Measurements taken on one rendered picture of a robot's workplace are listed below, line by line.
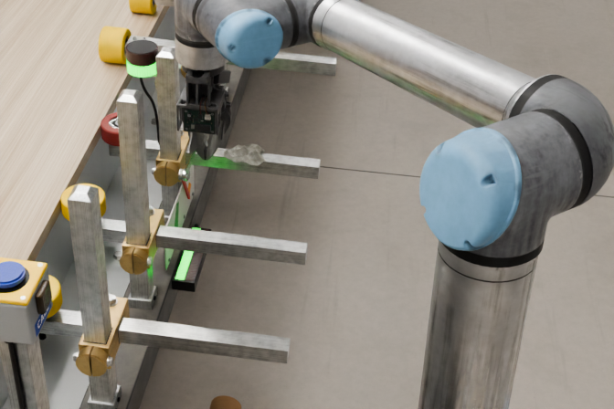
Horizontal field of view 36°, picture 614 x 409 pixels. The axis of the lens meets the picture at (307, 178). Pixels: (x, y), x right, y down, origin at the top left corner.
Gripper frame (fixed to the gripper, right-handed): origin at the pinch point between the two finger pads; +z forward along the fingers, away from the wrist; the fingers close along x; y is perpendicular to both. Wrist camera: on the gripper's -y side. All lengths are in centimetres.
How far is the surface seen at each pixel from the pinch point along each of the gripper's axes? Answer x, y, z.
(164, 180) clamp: -10.7, -9.8, 15.3
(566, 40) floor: 113, -256, 99
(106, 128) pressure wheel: -23.6, -15.5, 8.3
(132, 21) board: -31, -63, 9
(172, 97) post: -9.2, -12.6, -2.7
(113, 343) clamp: -7.8, 35.8, 14.2
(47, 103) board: -38.5, -22.9, 8.9
